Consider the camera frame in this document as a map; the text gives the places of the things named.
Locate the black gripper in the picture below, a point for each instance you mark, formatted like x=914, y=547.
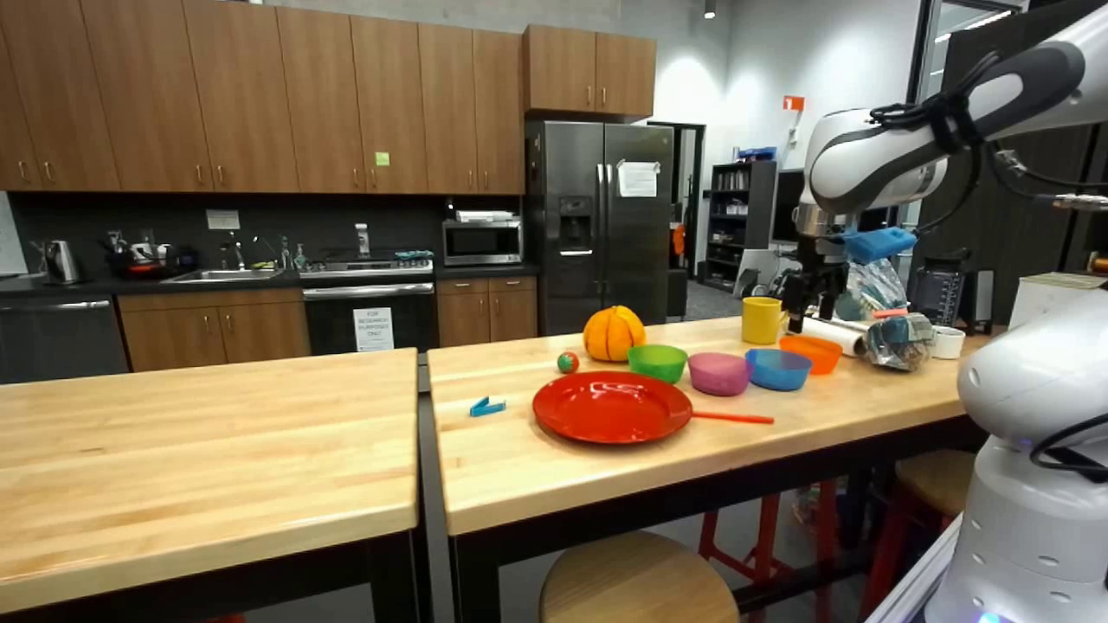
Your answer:
x=812, y=288

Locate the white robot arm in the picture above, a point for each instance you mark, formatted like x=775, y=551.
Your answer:
x=1033, y=536

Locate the orange bowl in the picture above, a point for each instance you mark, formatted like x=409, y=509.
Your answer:
x=815, y=349

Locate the blue bowl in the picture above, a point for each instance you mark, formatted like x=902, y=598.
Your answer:
x=775, y=368

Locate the pink purple bowl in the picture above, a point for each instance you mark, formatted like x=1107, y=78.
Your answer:
x=718, y=375

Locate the green bowl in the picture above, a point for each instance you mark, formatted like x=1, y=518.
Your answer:
x=658, y=362

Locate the paper towel roll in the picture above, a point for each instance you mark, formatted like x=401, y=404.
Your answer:
x=843, y=337

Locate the yellow mug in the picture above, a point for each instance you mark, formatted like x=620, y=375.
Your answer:
x=763, y=318

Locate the plastic bag of bread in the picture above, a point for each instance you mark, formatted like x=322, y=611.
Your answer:
x=892, y=329

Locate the white ramekin cup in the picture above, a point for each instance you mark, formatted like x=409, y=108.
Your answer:
x=947, y=339

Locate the red stick utensil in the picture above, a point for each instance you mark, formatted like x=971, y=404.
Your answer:
x=737, y=416

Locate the orange pumpkin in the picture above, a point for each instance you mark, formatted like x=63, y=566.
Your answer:
x=612, y=332

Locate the black refrigerator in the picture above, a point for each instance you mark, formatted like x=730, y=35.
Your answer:
x=597, y=220

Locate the red plate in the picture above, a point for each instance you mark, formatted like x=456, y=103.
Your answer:
x=612, y=411

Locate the silver microwave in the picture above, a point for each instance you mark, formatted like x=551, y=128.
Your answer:
x=482, y=243

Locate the round wooden stool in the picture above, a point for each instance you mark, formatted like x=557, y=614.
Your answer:
x=634, y=580

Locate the small blue clip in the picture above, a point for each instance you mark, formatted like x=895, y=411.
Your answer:
x=487, y=406

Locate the black oven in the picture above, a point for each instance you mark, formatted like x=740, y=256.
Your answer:
x=373, y=306

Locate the upper wooden cabinets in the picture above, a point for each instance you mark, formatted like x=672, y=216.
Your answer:
x=245, y=97

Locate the electric kettle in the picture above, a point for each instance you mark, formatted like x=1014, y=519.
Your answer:
x=60, y=261

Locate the black dishwasher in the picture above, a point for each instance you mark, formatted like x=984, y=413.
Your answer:
x=60, y=337

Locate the blue wrist camera box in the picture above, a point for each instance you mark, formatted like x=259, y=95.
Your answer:
x=879, y=243

